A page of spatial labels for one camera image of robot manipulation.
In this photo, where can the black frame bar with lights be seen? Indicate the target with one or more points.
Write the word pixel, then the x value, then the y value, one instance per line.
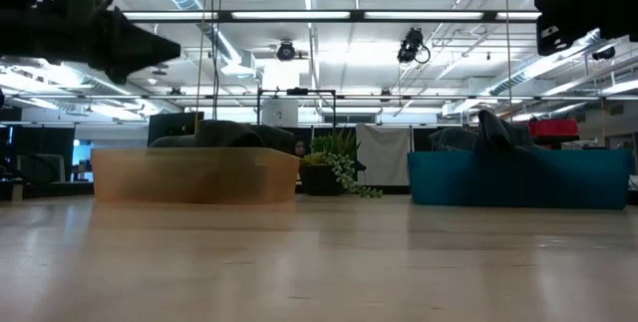
pixel 356 15

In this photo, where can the black overhead camera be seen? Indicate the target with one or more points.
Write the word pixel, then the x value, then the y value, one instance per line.
pixel 411 45

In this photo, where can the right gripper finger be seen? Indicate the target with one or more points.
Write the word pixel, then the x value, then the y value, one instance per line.
pixel 555 13

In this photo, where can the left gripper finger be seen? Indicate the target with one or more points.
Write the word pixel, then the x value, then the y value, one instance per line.
pixel 134 48

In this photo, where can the black plant pot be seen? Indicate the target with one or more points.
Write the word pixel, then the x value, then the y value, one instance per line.
pixel 319 180

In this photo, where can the long black distant rail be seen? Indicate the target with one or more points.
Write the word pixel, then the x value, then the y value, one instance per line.
pixel 448 96

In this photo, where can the round black ceiling fixture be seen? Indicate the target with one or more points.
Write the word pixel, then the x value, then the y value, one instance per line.
pixel 286 51

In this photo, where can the white hanging cloth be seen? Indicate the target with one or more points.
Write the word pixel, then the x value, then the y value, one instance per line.
pixel 383 155

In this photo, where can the blue plastic bin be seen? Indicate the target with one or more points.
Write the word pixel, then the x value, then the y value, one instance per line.
pixel 518 180

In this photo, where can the orange plastic bin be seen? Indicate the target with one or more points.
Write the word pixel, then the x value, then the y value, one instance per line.
pixel 194 175

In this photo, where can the red storage box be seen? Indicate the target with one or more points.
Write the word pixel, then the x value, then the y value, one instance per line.
pixel 553 127

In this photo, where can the blue grey bucket hat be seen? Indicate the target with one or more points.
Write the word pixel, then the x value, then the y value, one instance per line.
pixel 224 134

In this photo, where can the olive grey bucket hat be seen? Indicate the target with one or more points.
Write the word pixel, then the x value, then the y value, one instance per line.
pixel 501 130

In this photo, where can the green trailing plant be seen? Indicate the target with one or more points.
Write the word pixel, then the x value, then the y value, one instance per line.
pixel 344 167

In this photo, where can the black monitor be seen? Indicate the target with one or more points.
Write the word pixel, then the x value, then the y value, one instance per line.
pixel 174 125

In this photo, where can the person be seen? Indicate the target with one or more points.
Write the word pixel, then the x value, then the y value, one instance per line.
pixel 299 148

